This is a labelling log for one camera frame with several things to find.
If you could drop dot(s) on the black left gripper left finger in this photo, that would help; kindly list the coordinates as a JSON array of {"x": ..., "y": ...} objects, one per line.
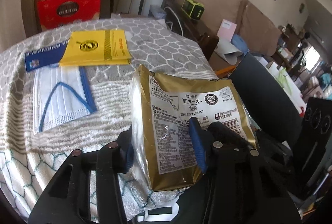
[{"x": 66, "y": 198}]

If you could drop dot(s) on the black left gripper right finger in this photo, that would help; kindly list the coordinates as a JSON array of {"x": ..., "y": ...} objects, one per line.
[{"x": 237, "y": 186}]

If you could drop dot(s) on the gold tissue pack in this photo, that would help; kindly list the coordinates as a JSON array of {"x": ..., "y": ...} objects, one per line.
[{"x": 162, "y": 106}]

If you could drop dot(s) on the yellow booklet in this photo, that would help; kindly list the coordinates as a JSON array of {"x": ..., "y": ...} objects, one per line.
[{"x": 96, "y": 48}]

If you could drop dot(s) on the grey white patterned towel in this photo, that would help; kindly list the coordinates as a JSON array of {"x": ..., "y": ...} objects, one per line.
[{"x": 29, "y": 160}]

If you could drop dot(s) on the blue white face mask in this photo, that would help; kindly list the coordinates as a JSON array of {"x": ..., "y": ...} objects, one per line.
[{"x": 60, "y": 95}]

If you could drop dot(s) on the middle brown sofa cushion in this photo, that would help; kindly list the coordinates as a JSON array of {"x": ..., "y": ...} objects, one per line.
[{"x": 258, "y": 31}]

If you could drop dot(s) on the white dome nail lamp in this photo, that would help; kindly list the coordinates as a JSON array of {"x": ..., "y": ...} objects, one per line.
[{"x": 227, "y": 51}]

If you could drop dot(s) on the blue mask package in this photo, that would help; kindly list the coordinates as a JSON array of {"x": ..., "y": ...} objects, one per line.
[{"x": 42, "y": 57}]

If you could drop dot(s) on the brown fabric sofa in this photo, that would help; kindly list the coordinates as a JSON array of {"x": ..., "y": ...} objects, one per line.
[{"x": 197, "y": 30}]

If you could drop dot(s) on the green yellow power station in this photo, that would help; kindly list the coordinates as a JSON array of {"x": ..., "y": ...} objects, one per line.
[{"x": 193, "y": 9}]

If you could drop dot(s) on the red collection chocolate box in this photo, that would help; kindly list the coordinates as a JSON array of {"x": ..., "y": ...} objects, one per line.
[{"x": 56, "y": 13}]

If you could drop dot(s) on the round wall clock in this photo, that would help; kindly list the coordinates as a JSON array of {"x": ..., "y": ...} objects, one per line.
[{"x": 301, "y": 8}]

